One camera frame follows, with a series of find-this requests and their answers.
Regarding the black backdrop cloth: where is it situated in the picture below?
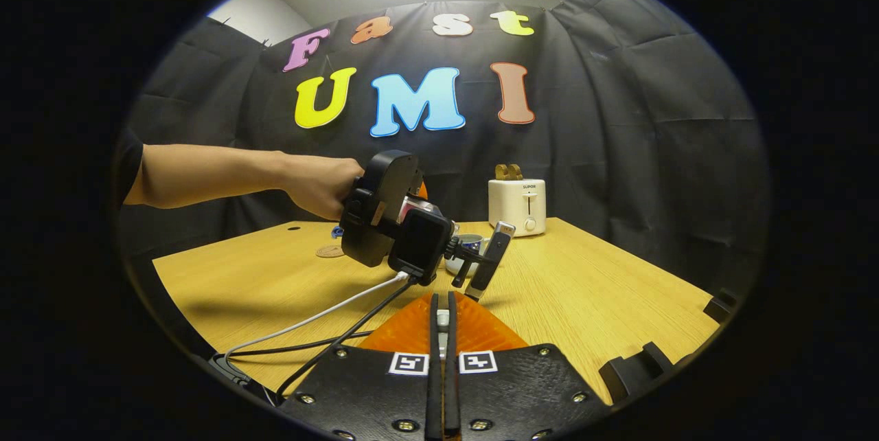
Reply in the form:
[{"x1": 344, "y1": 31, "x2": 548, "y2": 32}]
[{"x1": 117, "y1": 0, "x2": 770, "y2": 291}]

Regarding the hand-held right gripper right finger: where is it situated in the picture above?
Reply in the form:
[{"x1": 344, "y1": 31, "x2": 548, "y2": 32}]
[{"x1": 445, "y1": 292, "x2": 612, "y2": 441}]

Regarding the black notched frame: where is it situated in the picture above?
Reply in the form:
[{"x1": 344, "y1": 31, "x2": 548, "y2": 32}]
[{"x1": 600, "y1": 289, "x2": 739, "y2": 402}]

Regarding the person's black sleeve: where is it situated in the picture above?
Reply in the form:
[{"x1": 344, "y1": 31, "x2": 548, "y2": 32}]
[{"x1": 115, "y1": 128, "x2": 145, "y2": 205}]

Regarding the black cable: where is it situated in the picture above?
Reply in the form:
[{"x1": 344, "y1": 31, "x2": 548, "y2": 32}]
[
  {"x1": 275, "y1": 276, "x2": 420, "y2": 397},
  {"x1": 213, "y1": 331, "x2": 375, "y2": 387}
]

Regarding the white blue teacup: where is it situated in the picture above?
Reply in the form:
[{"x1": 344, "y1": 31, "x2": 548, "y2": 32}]
[{"x1": 445, "y1": 234, "x2": 490, "y2": 275}]

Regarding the white toaster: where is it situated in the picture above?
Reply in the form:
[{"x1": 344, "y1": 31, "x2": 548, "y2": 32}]
[{"x1": 488, "y1": 179, "x2": 547, "y2": 238}]

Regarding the white cable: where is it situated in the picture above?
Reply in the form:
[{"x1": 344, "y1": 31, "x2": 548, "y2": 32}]
[{"x1": 223, "y1": 271, "x2": 409, "y2": 366}]

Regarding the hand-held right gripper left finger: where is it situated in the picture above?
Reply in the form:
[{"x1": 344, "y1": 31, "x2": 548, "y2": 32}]
[{"x1": 278, "y1": 292, "x2": 444, "y2": 441}]

